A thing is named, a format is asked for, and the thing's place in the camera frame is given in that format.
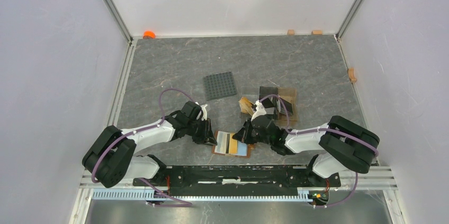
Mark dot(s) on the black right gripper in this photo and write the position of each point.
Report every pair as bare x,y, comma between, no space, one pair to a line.
242,135

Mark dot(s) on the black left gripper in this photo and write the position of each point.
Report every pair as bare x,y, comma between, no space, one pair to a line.
210,137

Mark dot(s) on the brown leather card holder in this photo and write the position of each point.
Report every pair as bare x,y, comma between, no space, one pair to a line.
244,150

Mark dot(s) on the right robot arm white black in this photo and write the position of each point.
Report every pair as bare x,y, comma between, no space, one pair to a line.
343,144

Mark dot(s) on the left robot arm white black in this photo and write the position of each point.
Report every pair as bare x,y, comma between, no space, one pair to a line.
114,154

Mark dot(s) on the gold credit card stack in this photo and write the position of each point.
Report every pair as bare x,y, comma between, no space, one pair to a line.
246,106

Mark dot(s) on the black credit card stack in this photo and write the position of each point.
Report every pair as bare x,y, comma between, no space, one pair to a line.
267,90

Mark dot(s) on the dark grey studded baseplate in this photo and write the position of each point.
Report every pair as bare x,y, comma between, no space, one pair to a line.
220,85

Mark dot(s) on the orange round cap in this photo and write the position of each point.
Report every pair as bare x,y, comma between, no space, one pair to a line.
148,35

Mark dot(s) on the curved wooden piece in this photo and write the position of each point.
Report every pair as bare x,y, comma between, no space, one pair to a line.
351,75

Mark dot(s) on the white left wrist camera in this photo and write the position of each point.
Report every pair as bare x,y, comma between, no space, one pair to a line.
200,112

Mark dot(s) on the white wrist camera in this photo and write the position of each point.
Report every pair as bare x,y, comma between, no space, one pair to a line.
200,112
258,110

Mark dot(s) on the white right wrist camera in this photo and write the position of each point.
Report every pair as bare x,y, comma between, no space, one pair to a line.
258,110

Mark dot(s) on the white slotted cable duct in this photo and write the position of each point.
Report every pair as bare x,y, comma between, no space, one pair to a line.
150,195

